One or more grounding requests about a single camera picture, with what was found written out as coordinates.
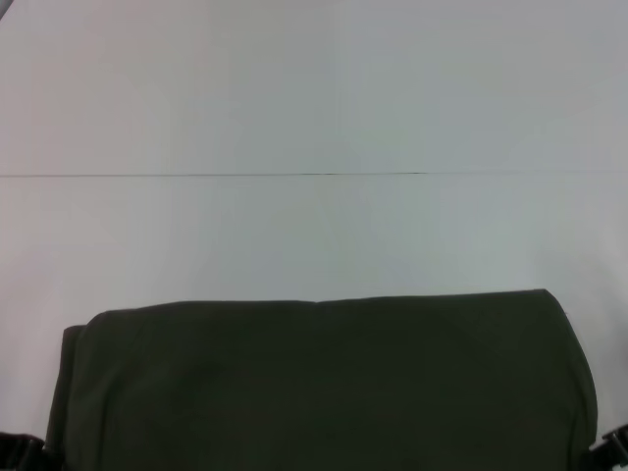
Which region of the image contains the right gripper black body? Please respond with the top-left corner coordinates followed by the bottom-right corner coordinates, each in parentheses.
top-left (602, 425), bottom-right (628, 456)

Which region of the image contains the dark green t-shirt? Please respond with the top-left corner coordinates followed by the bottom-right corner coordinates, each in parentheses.
top-left (43, 288), bottom-right (602, 471)

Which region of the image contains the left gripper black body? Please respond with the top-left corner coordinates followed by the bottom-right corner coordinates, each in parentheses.
top-left (0, 430), bottom-right (36, 471)

